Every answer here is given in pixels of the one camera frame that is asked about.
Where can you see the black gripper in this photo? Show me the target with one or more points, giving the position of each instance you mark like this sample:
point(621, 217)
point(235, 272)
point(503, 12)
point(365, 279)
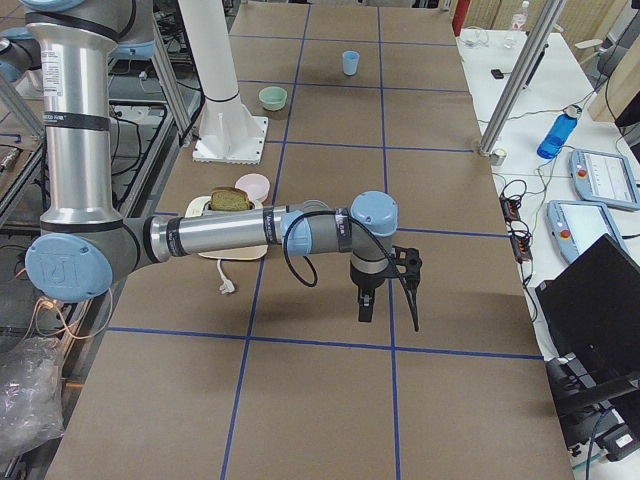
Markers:
point(364, 280)

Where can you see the light blue plastic cup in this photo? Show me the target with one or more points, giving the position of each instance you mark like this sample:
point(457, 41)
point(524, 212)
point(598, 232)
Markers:
point(350, 62)

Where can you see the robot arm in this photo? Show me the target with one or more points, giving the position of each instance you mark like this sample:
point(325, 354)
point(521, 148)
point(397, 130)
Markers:
point(86, 245)

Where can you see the pink bowl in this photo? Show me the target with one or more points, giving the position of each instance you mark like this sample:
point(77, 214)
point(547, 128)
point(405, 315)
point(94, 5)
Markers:
point(256, 186)

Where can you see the toast slice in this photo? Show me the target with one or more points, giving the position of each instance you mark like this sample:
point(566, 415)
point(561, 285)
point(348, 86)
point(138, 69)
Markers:
point(229, 199)

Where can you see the green bowl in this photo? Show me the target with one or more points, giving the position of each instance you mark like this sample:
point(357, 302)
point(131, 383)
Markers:
point(273, 98)

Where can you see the lower teach pendant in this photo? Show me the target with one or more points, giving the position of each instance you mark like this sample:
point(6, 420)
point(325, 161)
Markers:
point(577, 225)

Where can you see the teach pendant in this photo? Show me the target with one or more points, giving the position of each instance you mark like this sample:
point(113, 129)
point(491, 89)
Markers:
point(604, 177)
point(577, 225)

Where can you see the black laptop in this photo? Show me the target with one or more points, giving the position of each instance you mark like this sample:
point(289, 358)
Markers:
point(593, 305)

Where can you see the blue water bottle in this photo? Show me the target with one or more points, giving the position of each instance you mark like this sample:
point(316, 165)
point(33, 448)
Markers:
point(559, 132)

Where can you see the upper teach pendant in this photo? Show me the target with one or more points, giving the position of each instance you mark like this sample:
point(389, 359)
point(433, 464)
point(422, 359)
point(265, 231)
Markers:
point(604, 177)

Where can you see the clear plastic bottle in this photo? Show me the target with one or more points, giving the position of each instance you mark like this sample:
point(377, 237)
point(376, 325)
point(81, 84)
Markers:
point(519, 17)

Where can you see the clear plastic bag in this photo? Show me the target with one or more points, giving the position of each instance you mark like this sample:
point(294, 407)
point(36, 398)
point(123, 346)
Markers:
point(31, 408)

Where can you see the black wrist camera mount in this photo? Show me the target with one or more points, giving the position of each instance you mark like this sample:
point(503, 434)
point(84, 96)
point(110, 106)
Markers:
point(409, 264)

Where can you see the white camera stand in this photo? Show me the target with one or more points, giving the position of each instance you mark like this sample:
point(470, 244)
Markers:
point(228, 132)

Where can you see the aluminium frame post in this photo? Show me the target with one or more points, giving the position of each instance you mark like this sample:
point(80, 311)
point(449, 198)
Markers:
point(533, 47)

